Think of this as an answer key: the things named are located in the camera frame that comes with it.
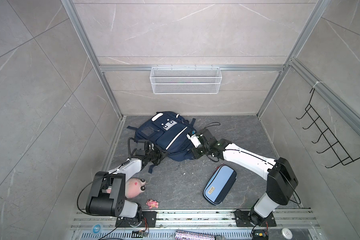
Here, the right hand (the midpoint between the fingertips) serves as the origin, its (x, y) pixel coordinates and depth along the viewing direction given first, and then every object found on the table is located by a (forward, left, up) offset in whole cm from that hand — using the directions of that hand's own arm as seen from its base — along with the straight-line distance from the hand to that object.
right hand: (191, 148), depth 86 cm
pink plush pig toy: (-20, +32, -6) cm, 38 cm away
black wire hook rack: (-6, -63, +18) cm, 66 cm away
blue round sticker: (-37, +48, -12) cm, 62 cm away
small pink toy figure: (-27, +22, -10) cm, 36 cm away
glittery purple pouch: (-40, +4, -9) cm, 42 cm away
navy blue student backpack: (+17, +15, -5) cm, 24 cm away
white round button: (-41, -43, -12) cm, 60 cm away
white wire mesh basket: (+44, +4, +17) cm, 47 cm away
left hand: (+2, +14, -3) cm, 15 cm away
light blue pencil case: (-19, -14, -8) cm, 25 cm away
